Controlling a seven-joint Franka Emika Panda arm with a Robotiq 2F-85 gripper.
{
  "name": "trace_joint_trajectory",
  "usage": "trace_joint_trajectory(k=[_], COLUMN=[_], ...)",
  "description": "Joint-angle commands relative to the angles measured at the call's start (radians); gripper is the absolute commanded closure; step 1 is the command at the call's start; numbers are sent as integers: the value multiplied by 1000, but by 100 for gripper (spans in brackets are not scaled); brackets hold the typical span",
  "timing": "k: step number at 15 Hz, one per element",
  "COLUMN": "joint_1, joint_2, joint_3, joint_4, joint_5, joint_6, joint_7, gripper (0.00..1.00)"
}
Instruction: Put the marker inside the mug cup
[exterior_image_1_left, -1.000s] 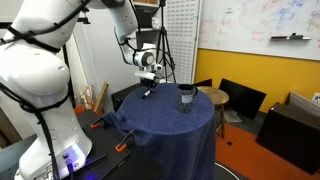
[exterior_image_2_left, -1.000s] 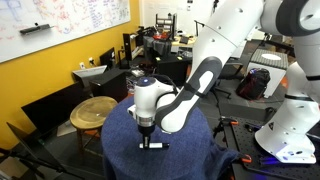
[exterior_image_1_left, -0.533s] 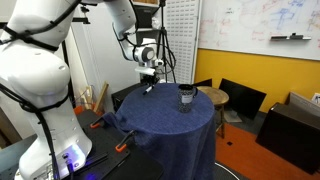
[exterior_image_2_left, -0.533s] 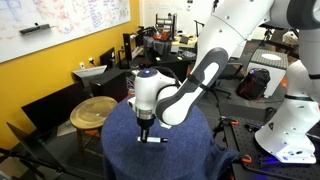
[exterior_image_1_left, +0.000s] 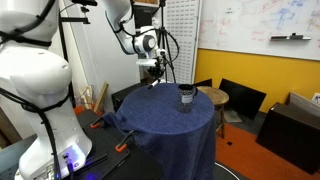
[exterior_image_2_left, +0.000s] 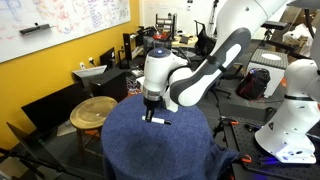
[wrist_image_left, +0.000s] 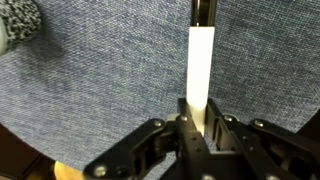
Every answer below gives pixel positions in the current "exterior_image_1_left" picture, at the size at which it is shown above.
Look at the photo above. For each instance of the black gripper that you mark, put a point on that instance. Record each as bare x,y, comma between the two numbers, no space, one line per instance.
156,70

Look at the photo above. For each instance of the black and white marker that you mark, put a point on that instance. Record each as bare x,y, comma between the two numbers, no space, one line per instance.
154,84

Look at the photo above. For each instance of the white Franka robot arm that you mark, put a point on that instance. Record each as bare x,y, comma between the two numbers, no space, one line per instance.
40,100

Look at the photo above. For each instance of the black speckled mug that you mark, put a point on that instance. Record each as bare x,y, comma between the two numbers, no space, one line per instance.
185,100

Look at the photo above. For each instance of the black box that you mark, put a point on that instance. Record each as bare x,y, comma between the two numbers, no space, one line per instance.
125,95

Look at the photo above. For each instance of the white perforated panel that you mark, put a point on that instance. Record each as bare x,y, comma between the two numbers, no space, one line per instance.
185,40

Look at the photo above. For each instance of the blue table cloth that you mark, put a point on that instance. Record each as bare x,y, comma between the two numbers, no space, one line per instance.
166,133

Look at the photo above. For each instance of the wooden planks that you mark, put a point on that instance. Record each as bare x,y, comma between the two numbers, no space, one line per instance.
101,96

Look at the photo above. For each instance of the round wooden stool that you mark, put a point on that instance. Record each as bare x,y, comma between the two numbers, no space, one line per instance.
215,95

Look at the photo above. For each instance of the large black monitor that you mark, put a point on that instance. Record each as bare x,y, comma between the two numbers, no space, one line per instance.
241,98

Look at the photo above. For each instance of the whiteboard with drawings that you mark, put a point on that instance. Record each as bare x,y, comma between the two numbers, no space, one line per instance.
260,23

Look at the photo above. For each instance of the whiteboard tray with eraser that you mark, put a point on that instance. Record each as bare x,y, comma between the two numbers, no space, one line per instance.
290,37

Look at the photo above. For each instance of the black cabinet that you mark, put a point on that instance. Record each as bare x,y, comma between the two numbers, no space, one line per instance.
290,136

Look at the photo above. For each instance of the grey monitor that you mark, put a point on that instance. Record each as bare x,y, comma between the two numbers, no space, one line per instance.
303,103

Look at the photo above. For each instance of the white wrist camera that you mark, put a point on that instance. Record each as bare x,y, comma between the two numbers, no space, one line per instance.
161,52

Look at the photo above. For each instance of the black camera tripod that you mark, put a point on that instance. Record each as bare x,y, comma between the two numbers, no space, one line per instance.
168,50

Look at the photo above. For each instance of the black camera stand pole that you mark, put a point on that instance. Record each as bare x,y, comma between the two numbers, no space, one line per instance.
64,43

